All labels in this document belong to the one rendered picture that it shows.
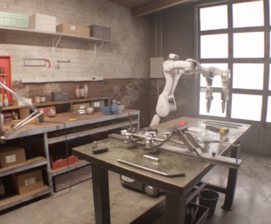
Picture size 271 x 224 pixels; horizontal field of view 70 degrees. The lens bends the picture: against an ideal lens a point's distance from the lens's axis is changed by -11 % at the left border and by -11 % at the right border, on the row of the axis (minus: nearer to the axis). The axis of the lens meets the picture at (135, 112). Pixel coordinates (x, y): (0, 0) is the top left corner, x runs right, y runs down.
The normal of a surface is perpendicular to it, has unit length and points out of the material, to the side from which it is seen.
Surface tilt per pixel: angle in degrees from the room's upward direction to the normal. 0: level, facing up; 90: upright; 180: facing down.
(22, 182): 91
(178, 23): 90
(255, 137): 90
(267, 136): 90
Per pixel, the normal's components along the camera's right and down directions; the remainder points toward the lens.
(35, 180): 0.77, 0.10
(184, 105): -0.64, 0.11
